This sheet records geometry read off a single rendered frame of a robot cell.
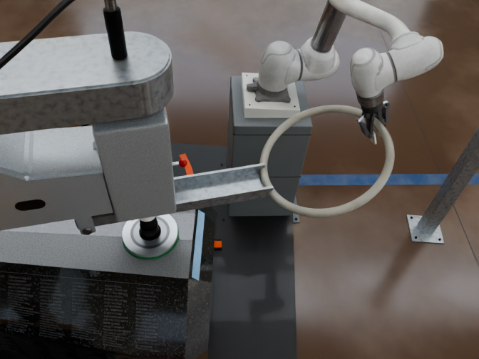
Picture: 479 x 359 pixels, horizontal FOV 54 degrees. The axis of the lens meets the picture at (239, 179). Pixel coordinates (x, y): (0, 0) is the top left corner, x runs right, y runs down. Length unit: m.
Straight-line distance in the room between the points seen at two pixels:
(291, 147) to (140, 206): 1.16
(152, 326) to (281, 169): 1.17
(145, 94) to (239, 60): 2.92
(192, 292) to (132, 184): 0.58
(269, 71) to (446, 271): 1.62
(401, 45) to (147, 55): 0.80
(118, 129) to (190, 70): 2.72
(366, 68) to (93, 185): 0.90
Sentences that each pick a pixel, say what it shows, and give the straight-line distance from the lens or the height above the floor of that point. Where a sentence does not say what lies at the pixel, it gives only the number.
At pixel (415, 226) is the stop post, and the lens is 3.17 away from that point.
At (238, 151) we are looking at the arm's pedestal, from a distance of 2.46.
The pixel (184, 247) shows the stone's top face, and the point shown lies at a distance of 1.86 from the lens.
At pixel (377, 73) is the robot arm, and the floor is 1.53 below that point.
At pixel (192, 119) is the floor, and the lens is 3.52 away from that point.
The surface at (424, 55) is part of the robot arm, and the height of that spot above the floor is 1.58.
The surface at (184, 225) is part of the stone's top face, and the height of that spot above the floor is 0.83.
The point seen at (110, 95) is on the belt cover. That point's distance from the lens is 1.18.
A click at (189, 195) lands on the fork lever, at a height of 1.07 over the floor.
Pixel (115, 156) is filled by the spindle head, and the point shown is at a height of 1.45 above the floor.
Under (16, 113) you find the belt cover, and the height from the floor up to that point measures 1.64.
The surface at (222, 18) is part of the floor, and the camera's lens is 4.59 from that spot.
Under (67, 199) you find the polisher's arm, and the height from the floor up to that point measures 1.28.
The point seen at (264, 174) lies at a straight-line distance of 1.73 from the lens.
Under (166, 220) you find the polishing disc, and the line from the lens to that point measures 1.87.
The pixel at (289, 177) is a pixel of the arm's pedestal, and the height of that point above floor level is 0.39.
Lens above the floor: 2.43
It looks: 51 degrees down
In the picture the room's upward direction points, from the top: 5 degrees clockwise
